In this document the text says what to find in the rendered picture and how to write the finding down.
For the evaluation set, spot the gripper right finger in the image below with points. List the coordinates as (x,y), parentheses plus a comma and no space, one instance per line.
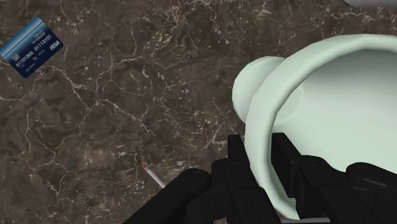
(328,189)

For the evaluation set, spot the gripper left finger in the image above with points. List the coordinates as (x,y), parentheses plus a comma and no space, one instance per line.
(229,189)

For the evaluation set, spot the pale green cup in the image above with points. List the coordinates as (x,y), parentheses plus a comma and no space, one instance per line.
(335,105)

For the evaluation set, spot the white pencil with red tip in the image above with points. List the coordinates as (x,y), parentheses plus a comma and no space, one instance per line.
(152,175)

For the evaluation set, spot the blue bank card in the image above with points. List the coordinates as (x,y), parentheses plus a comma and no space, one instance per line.
(31,47)

